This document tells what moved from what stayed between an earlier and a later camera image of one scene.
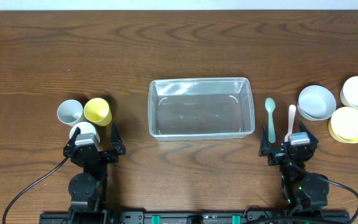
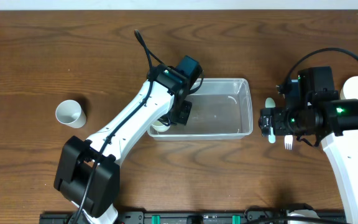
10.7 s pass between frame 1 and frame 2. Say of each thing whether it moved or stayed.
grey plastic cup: stayed
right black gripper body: moved
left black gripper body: moved
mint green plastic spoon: stayed
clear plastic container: stayed
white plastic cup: moved
